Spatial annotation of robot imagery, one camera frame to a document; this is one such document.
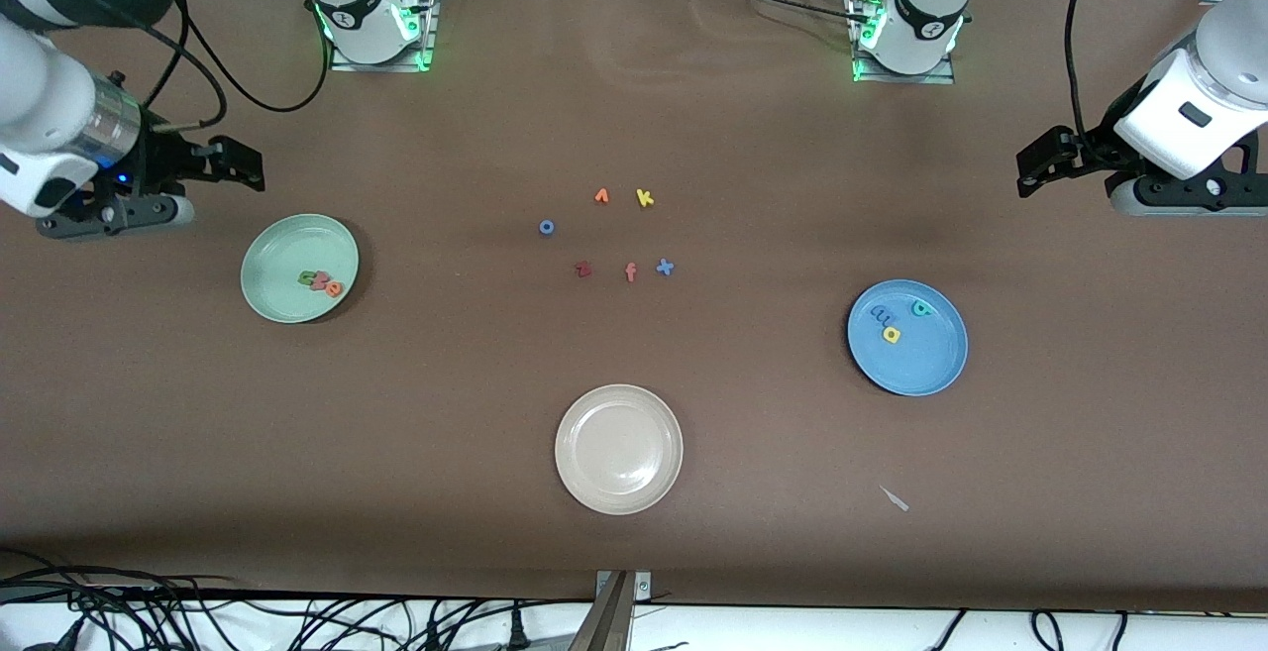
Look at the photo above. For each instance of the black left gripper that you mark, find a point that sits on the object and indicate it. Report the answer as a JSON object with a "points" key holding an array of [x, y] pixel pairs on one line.
{"points": [[1096, 148]]}

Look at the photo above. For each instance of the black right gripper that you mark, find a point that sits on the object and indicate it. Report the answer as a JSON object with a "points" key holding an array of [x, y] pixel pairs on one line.
{"points": [[158, 158]]}

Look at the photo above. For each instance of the pink foam letter w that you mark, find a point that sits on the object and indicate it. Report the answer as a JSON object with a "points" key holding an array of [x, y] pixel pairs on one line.
{"points": [[319, 283]]}

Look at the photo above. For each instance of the blue foam letter m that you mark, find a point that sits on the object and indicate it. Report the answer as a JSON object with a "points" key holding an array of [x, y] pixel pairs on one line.
{"points": [[881, 313]]}

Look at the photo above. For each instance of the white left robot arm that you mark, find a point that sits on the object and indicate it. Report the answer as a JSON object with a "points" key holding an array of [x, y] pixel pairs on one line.
{"points": [[1204, 96]]}

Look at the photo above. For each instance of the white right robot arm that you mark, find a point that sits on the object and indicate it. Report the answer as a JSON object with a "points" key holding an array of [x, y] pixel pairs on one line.
{"points": [[40, 106]]}

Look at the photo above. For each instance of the green plate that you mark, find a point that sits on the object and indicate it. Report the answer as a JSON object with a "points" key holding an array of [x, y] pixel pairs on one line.
{"points": [[287, 250]]}

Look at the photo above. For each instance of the blue plate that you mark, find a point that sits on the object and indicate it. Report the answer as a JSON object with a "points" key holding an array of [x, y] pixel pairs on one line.
{"points": [[921, 364]]}

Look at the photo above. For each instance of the white paper scrap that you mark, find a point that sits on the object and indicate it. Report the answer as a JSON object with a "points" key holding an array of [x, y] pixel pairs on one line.
{"points": [[895, 499]]}

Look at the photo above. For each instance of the brown table cover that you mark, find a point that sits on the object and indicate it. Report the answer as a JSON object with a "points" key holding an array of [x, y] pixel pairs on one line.
{"points": [[634, 116]]}

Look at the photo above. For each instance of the yellow foam letter k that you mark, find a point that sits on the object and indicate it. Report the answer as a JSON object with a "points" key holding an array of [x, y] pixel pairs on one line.
{"points": [[642, 198]]}

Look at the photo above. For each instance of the blue foam letter x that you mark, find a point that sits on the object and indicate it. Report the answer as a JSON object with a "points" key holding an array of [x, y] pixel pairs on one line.
{"points": [[665, 267]]}

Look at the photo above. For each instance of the beige plate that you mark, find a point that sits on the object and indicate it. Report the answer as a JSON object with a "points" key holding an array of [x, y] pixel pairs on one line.
{"points": [[618, 449]]}

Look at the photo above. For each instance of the aluminium profile beam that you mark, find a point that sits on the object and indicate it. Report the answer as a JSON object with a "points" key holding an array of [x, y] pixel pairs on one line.
{"points": [[604, 621]]}

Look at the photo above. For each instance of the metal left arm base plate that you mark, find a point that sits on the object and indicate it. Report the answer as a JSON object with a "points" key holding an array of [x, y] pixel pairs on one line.
{"points": [[892, 79]]}

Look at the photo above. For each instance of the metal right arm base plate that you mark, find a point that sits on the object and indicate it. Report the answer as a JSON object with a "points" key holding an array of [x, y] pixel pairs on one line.
{"points": [[429, 37]]}

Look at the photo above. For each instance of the small metal bracket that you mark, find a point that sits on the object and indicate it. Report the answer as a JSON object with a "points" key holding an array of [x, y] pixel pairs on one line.
{"points": [[644, 587]]}

